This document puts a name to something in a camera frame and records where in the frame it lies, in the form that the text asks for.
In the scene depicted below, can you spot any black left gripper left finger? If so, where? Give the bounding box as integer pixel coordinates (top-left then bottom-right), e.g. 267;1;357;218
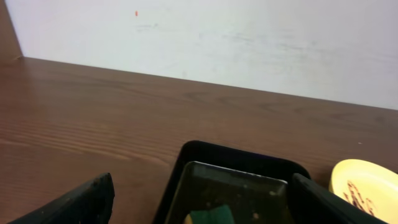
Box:
11;173;115;224

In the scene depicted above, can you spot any black rectangular tray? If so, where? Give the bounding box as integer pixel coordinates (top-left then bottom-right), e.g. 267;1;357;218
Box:
153;141;310;223

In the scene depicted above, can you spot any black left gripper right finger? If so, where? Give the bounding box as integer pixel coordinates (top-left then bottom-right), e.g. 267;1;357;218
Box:
290;174;384;224

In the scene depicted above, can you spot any yellow plate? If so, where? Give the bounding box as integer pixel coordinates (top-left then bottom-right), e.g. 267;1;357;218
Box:
329;159;397;223

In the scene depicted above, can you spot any yellow green sponge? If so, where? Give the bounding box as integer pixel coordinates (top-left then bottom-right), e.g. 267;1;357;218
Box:
183;205;235;224

